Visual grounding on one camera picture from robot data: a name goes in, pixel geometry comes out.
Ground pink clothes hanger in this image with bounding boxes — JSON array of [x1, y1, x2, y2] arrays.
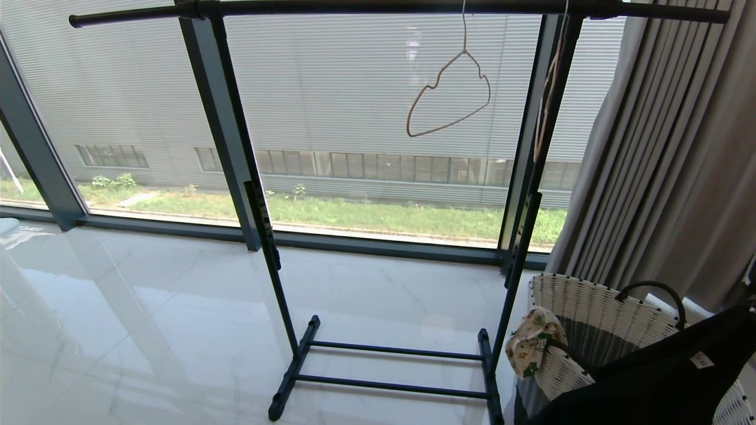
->
[[533, 0, 571, 164], [406, 0, 491, 138]]

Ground black shirt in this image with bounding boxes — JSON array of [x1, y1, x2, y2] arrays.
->
[[527, 302, 756, 425]]

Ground black clothes rack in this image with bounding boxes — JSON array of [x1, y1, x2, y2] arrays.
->
[[68, 0, 730, 425]]

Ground white laundry basket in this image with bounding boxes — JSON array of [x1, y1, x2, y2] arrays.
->
[[513, 273, 756, 425]]

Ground cream printed garment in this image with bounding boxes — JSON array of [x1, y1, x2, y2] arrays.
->
[[506, 306, 569, 379]]

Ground window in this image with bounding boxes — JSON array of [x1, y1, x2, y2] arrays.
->
[[0, 0, 627, 269]]

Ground beige curtain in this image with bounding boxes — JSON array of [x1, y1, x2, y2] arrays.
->
[[546, 0, 756, 313]]

